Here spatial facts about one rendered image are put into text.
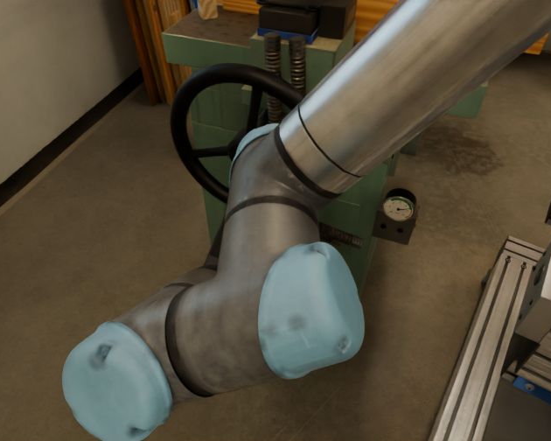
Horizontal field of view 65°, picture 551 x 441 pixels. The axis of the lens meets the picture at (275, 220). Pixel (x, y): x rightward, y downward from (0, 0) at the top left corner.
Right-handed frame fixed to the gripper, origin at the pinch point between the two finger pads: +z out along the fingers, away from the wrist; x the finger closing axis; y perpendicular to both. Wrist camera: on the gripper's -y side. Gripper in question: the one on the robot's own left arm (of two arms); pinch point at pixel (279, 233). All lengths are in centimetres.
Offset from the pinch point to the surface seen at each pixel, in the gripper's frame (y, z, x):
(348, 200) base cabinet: 1.4, 39.7, 3.8
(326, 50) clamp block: -25.3, 13.1, -2.1
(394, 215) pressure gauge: 0.3, 32.0, 14.1
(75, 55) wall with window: -15, 118, -143
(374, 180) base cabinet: -4.8, 36.1, 8.3
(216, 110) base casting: -11.7, 31.6, -27.0
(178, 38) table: -23.9, 24.3, -33.8
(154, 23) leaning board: -37, 137, -116
